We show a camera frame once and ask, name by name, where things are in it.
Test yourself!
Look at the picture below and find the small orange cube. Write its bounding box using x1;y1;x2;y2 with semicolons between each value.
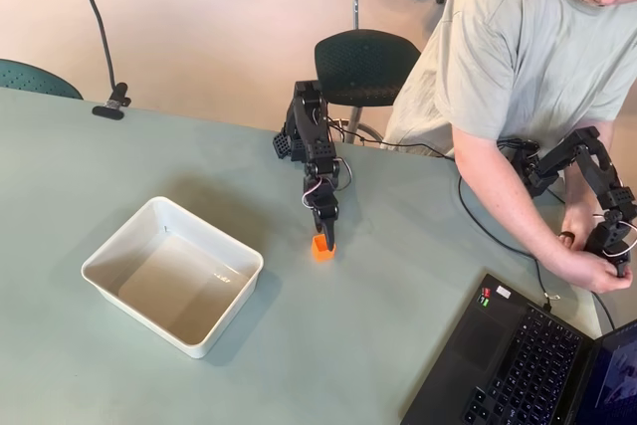
311;234;338;265

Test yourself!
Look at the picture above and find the black leader arm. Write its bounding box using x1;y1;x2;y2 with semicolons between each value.
510;125;637;280

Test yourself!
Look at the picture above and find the person's left forearm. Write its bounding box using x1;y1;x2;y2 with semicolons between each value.
564;118;621;220

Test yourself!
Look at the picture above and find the person's right forearm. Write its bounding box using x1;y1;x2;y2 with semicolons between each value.
451;123;573;272

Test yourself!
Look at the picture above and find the white plastic bin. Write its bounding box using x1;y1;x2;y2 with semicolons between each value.
81;195;265;360

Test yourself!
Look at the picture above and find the person's left hand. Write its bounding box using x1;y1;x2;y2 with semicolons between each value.
559;205;591;251

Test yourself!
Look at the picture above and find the person's right hand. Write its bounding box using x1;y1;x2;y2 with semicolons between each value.
556;250;632;296

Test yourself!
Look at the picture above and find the dark green perforated stool chair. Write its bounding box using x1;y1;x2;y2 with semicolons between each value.
314;0;422;147

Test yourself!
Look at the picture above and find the black laptop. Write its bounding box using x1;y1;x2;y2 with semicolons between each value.
400;273;637;425

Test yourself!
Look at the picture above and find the black gooseneck clamp holder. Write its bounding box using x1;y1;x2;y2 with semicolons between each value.
85;0;133;121

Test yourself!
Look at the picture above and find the person in grey t-shirt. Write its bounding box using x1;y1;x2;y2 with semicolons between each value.
385;0;637;157

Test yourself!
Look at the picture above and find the thin black cable between arms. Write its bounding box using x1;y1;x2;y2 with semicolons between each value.
325;118;457;160

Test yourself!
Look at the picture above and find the long black looped cable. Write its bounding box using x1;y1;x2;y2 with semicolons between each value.
457;175;618;331

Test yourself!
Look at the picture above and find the black usb cable with tag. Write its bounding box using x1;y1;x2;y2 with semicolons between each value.
534;255;563;315

